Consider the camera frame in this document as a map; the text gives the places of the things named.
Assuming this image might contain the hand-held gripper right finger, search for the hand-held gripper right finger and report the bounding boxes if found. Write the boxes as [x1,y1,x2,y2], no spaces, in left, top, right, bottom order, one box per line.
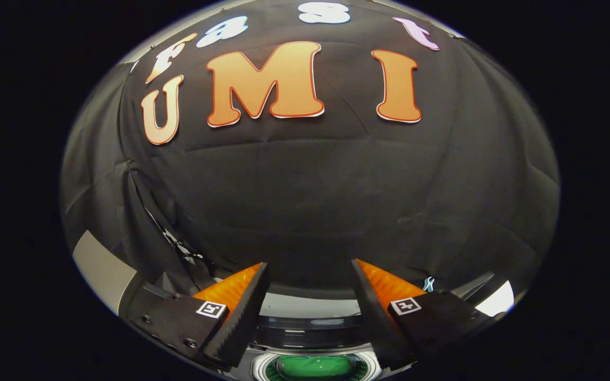
[351,258,497,371]

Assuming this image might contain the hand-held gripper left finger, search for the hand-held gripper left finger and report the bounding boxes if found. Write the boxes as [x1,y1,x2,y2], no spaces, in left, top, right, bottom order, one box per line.
[125,262,272,371]

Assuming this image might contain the white flat board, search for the white flat board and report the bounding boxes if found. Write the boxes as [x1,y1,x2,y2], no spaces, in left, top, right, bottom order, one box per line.
[474,280,515,318]

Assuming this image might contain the black backdrop cloth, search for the black backdrop cloth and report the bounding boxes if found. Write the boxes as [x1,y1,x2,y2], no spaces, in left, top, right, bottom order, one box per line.
[60,0,561,318]

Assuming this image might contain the grey side table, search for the grey side table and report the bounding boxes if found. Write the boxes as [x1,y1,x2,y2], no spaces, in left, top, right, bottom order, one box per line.
[72,229,178,318]

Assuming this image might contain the green polo shirt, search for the green polo shirt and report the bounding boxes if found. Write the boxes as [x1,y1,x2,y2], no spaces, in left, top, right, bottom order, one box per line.
[276,355,356,379]

